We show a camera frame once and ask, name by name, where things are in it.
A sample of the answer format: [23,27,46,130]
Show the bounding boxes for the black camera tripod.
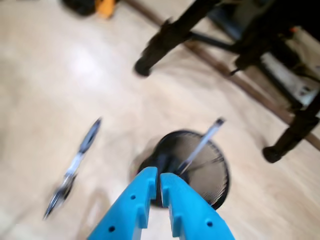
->
[133,0,320,164]

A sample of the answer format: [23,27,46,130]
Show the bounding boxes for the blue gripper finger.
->
[87,166,159,240]
[159,172,236,240]

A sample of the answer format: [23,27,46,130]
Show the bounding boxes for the black mesh pen holder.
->
[129,129,230,211]

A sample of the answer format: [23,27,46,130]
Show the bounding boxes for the clear pen with black cap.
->
[178,117,226,176]

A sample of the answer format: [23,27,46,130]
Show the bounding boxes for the orange joy-con controller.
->
[96,0,118,20]

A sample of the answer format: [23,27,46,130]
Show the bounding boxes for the clear pen with grey grip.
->
[42,116,103,221]

